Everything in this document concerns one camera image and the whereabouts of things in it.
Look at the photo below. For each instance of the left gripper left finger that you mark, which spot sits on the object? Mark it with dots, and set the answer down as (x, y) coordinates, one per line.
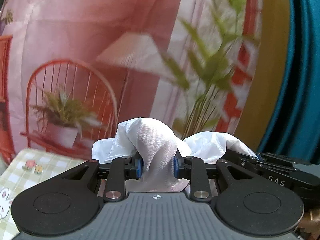
(133, 167)

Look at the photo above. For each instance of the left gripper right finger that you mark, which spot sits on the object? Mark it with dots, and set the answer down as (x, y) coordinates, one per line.
(182, 166)

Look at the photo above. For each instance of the white mesh cloth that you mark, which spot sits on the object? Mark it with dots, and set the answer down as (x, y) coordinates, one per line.
(157, 145)

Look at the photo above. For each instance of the printed room scene backdrop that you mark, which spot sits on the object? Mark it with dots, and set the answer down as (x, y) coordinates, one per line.
(72, 70)

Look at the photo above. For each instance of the operator right hand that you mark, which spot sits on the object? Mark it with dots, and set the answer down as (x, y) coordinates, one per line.
(310, 224)

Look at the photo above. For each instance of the blue curtain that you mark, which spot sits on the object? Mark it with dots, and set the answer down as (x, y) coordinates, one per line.
(293, 129)

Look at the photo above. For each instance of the green checkered tablecloth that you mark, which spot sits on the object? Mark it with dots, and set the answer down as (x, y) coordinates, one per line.
(28, 168)

